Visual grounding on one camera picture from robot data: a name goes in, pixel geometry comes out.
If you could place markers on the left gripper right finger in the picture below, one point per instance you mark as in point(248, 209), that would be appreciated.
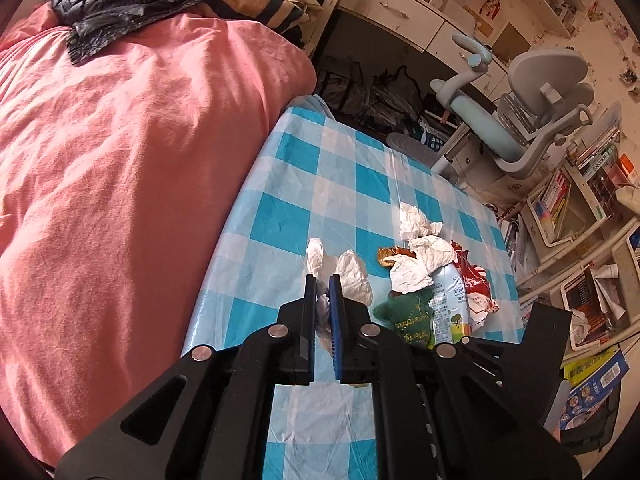
point(351, 359)

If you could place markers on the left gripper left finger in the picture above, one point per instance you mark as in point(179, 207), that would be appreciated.
point(300, 318)

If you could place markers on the white tissue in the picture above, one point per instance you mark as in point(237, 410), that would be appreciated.
point(348, 266)
point(414, 224)
point(432, 253)

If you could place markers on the orange snack wrapper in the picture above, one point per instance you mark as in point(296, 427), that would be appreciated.
point(386, 255)

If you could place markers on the red snack bag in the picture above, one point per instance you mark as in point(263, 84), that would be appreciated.
point(477, 288)

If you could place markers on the green snack wrapper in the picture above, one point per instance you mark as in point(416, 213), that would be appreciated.
point(409, 316)

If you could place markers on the light blue snack packet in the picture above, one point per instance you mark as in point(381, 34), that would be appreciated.
point(449, 305)

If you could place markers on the blue checkered plastic cloth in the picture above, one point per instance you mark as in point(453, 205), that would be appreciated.
point(317, 178)

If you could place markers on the white bookshelf with books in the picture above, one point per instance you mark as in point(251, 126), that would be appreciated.
point(564, 216)

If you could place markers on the pink bed quilt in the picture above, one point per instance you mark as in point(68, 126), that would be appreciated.
point(116, 179)

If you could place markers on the grey blue office chair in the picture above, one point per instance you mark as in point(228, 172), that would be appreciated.
point(548, 99)

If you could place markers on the striped pillow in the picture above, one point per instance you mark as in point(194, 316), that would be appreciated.
point(285, 17)

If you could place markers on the white desk with drawers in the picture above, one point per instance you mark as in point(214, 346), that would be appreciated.
point(417, 23)

